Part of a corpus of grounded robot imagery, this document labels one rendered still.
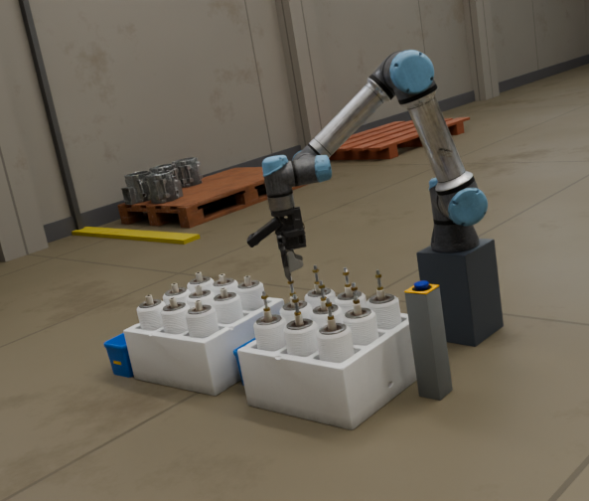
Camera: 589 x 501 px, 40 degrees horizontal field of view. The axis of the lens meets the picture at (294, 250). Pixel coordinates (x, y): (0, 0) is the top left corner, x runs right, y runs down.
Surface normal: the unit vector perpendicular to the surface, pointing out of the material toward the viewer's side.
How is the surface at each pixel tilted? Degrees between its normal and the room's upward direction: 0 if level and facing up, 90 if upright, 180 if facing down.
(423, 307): 90
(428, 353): 90
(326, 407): 90
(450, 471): 0
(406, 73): 83
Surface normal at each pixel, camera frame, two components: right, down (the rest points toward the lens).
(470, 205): 0.17, 0.35
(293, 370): -0.64, 0.30
